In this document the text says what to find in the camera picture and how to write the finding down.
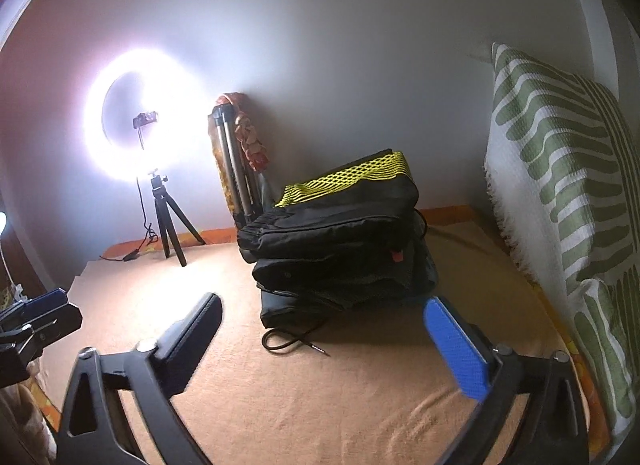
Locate green and white striped pillow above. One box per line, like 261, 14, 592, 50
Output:
484, 42, 640, 441

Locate white clip desk lamp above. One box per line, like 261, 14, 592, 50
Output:
0, 212, 25, 302

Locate stack of dark clothes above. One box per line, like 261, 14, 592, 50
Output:
252, 237, 441, 357

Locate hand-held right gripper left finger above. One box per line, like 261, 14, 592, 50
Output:
57, 292, 222, 465

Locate black ring light cable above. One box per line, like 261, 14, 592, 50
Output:
100, 178, 161, 262

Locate orange patterned cloth bag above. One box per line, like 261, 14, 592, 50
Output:
207, 92, 275, 228

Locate white ring light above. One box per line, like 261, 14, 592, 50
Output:
82, 48, 213, 181

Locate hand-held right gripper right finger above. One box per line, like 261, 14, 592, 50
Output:
423, 296, 591, 465

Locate black mini tripod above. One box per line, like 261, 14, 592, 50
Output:
150, 170, 207, 267

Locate folded silver tripod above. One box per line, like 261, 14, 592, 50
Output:
212, 105, 266, 226

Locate black pants with yellow stripes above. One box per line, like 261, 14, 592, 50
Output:
237, 148, 420, 266

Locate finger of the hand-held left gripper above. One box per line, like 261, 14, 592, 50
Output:
0, 287, 83, 347
0, 327, 47, 387

